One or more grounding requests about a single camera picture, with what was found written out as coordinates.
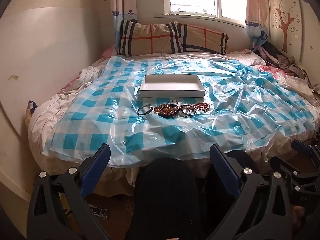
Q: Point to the pile of dark clothes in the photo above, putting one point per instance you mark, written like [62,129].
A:
[275,55]

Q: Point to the dark blue patterned cloth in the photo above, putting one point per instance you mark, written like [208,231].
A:
[32,106]

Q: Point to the brown tree wall sticker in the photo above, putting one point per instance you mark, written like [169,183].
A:
[285,27]

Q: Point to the plaid beige pillow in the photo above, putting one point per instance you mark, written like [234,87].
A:
[205,40]
[142,40]

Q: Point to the blue checkered plastic sheet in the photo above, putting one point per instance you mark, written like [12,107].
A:
[100,120]

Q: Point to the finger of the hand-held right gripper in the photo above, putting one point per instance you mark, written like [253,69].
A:
[281,165]
[301,145]

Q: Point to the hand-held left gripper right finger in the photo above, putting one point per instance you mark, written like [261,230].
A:
[225,170]

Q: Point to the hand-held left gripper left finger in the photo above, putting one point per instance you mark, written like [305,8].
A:
[97,165]

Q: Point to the pink patterned curtain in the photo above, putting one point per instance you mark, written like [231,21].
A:
[255,5]
[122,0]

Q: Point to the narrow silver bangle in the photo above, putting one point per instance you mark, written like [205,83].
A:
[183,111]

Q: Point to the black rectangular device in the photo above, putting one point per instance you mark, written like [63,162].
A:
[100,212]

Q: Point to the white cardboard box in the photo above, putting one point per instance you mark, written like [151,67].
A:
[172,93]

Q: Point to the wide silver bangle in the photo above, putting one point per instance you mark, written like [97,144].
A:
[143,114]

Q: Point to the pink pillow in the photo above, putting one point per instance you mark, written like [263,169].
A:
[108,52]

